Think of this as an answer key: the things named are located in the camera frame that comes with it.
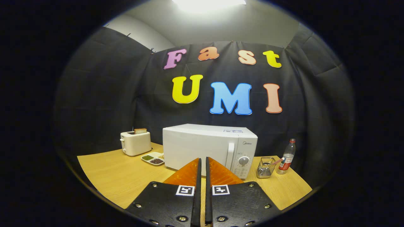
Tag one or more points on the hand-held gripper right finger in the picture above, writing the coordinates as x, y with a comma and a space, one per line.
208, 201

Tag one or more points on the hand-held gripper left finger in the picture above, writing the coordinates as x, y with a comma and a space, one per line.
197, 201

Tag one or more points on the white toaster oven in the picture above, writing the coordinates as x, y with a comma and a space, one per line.
195, 148

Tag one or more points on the cream pop-up toaster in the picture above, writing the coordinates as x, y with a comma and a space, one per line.
137, 145

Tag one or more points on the white divided snack plate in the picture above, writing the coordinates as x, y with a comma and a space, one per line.
151, 158

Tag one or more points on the red and white striped straw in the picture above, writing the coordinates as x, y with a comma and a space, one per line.
277, 161

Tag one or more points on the clear plastic water bottle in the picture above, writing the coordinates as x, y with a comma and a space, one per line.
286, 160

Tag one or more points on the toast bread slice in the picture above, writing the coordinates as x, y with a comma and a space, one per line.
140, 130

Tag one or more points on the black backdrop cloth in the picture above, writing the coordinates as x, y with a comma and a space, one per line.
104, 94

